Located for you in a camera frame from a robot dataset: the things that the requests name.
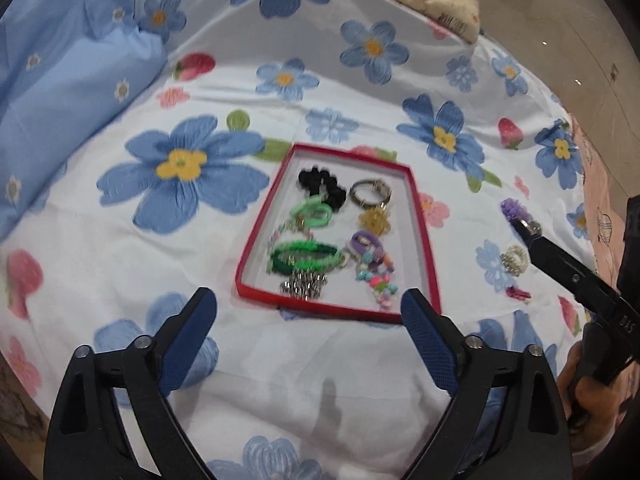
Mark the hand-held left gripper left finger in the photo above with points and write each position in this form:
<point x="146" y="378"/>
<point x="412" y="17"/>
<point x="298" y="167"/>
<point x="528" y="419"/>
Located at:
<point x="185" y="350"/>

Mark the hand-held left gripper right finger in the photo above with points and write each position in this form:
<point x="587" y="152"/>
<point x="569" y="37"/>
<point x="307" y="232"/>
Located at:
<point x="430" y="345"/>

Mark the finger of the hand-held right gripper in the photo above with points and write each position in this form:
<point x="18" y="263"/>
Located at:
<point x="565" y="272"/>

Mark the purple fuzzy hair claw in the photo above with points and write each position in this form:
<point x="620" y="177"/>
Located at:
<point x="512" y="208"/>

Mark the red shallow box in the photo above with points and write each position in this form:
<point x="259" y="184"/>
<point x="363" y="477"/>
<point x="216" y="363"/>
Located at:
<point x="405" y="240"/>

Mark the yellow flower hair clip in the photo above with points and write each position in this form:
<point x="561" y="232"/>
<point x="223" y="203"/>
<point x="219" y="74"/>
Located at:
<point x="375" y="221"/>

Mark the person's right forearm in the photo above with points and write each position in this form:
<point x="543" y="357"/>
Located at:
<point x="587" y="452"/>

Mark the person's right hand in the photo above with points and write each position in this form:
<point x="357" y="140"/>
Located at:
<point x="590" y="400"/>

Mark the small red hair clip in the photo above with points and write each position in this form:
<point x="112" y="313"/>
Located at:
<point x="517" y="292"/>

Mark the pink printed cloth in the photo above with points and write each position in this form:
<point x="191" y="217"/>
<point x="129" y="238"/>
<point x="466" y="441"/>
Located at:
<point x="600" y="200"/>

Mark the black scrunchie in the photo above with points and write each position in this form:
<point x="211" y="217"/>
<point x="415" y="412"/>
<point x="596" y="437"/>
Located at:
<point x="310" y="180"/>

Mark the white floral bedsheet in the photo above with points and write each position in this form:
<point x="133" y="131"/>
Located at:
<point x="350" y="85"/>

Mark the blue floral pillow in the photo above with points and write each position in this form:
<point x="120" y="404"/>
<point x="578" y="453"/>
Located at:
<point x="65" y="85"/>

